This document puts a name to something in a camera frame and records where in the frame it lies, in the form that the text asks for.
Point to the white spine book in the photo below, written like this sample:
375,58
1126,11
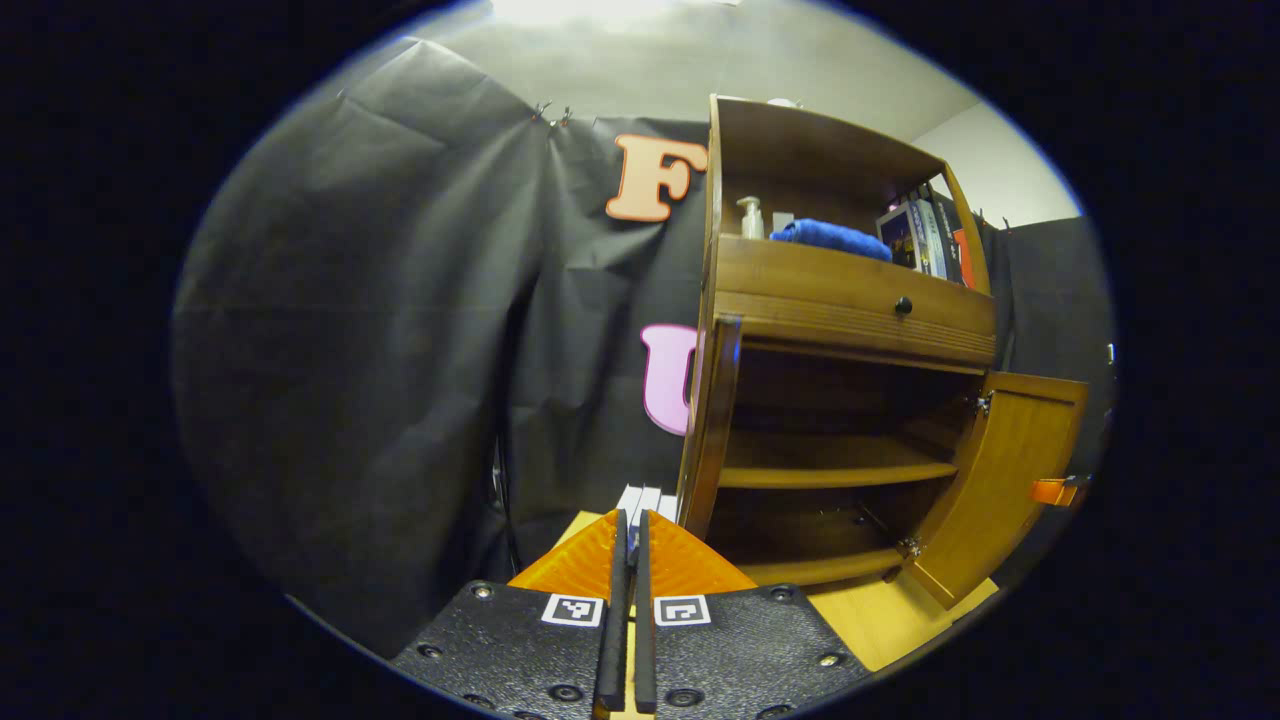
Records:
928,240

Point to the black drawer knob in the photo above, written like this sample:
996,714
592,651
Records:
903,306

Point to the wooden cabinet drawer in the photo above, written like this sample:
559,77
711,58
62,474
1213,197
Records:
800,280

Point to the dark blue standing book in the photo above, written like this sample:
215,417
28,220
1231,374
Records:
650,500

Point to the pale blue standing book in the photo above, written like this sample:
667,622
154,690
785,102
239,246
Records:
668,508

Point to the blue folded towel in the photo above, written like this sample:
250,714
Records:
830,240

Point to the wooden double-door shoe cabinet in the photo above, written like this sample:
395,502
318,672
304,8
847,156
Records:
800,150

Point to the orange and black book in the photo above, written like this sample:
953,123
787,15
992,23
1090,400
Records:
965,260

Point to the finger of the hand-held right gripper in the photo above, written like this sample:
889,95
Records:
1050,491

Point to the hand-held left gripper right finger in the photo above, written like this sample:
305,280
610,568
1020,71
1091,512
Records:
645,650

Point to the white pump bottle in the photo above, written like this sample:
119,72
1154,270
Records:
751,222

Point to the black spine book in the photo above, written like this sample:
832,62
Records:
948,235

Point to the black backdrop cloth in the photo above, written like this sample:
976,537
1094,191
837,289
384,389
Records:
350,350

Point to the wooden inner shelf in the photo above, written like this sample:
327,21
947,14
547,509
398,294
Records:
830,468

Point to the metal door hinge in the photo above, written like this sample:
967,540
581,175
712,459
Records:
982,404
910,547

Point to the small white box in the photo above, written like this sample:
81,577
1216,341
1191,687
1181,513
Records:
783,223

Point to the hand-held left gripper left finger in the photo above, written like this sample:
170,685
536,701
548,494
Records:
612,640

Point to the wooden shoe cabinet door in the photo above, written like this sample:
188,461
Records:
1010,480
712,430

